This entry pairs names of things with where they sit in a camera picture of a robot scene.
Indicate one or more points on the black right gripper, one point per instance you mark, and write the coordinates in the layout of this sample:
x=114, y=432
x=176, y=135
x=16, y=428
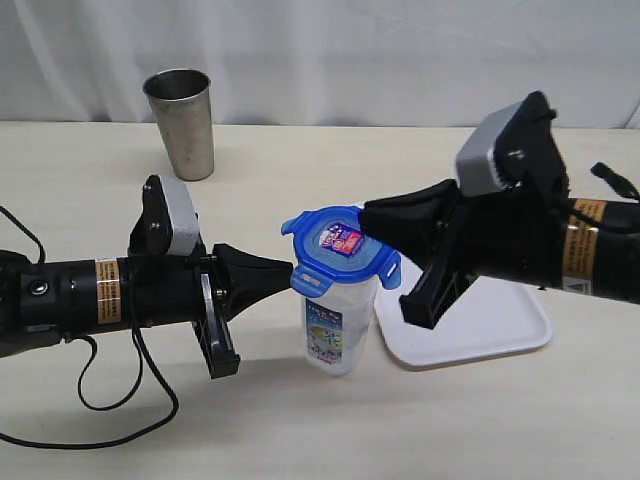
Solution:
x=453, y=239

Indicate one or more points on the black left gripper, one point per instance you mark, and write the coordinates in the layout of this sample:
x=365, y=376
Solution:
x=247, y=278

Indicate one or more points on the blue plastic container lid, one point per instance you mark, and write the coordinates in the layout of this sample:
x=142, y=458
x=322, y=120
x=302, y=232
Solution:
x=330, y=247

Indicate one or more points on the clear plastic container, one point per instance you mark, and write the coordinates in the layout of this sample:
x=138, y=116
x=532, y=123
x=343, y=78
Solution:
x=335, y=326

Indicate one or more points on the stainless steel cup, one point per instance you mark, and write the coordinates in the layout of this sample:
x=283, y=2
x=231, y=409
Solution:
x=180, y=102

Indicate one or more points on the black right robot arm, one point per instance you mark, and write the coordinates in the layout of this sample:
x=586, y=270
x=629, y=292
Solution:
x=599, y=242

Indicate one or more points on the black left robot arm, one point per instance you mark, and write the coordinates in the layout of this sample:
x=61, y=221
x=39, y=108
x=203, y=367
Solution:
x=168, y=276

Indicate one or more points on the white plastic tray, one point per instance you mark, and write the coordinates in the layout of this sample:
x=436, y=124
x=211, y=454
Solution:
x=492, y=319

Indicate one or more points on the white backdrop curtain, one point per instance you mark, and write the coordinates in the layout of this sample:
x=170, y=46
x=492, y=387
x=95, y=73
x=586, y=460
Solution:
x=363, y=63

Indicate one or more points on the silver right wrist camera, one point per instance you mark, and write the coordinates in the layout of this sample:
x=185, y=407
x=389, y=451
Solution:
x=476, y=162

